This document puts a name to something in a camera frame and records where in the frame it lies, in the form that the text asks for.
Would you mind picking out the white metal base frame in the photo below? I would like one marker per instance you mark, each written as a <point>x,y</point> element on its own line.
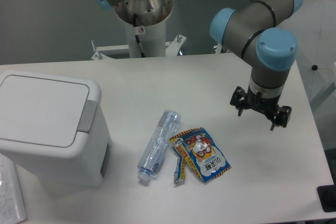
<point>173,48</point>

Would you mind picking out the crushed clear plastic bottle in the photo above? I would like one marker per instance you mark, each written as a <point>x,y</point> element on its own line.
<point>153,156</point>

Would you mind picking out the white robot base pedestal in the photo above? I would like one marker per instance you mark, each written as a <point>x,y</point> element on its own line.
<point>145,26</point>

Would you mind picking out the blue cartoon snack bag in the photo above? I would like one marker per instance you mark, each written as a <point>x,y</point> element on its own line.
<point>200,153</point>

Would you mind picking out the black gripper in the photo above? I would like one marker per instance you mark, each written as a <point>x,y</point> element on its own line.
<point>279,116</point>

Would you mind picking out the torn snack bag strip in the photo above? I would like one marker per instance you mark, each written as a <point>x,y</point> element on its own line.
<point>179,174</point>

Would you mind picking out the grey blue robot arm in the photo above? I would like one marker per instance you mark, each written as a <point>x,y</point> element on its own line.
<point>252,34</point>

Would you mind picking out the white umbrella with lettering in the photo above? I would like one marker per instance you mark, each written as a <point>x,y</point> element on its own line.
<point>314,27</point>

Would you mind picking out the white push-lid trash can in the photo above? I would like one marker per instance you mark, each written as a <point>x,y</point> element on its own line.
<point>53,126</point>

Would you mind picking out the black device at table edge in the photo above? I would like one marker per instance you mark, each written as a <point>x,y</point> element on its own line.
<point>326,195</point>

